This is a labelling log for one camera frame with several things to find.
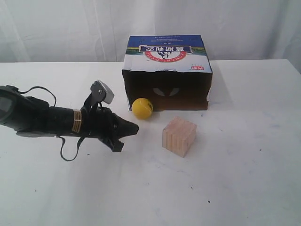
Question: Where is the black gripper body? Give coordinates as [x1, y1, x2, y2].
[79, 107, 116, 140]

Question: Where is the yellow tennis ball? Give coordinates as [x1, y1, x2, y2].
[131, 98, 153, 120]

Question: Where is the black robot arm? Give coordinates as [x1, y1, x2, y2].
[0, 85, 139, 152]

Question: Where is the light wooden cube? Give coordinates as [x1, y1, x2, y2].
[162, 116, 197, 158]

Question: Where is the blue white cardboard box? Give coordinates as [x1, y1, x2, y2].
[122, 34, 213, 111]

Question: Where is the white curtain backdrop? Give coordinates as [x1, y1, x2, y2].
[0, 0, 301, 65]

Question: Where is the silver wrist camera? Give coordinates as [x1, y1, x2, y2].
[90, 80, 114, 105]

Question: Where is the black cable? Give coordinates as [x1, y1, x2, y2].
[17, 85, 83, 162]

